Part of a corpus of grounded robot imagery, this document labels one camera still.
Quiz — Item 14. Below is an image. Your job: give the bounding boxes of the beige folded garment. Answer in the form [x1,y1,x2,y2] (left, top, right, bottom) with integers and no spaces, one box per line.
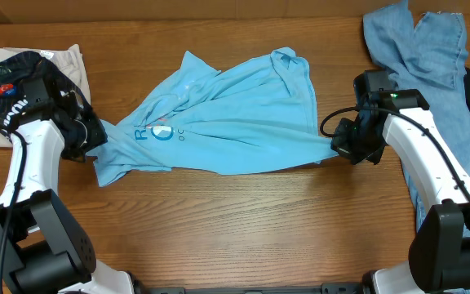
[0,44,91,148]

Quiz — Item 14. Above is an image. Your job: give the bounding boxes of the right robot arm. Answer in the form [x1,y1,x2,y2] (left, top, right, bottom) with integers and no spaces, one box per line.
[330,70,470,293]

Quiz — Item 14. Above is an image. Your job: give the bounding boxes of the blue denim jeans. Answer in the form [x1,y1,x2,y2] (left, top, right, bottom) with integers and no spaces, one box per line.
[361,0,470,294]

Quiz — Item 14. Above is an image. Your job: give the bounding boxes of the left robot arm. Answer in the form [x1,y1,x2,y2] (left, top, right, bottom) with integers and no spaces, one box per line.
[0,78,146,293]

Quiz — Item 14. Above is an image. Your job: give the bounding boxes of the black printed t-shirt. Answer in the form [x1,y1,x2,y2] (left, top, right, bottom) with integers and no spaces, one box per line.
[0,51,90,136]

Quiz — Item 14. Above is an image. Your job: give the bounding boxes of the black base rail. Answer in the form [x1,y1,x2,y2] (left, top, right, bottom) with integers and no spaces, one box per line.
[134,282,374,294]

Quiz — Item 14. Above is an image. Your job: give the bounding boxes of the light blue t-shirt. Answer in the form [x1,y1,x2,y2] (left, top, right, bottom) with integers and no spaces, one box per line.
[91,47,335,186]

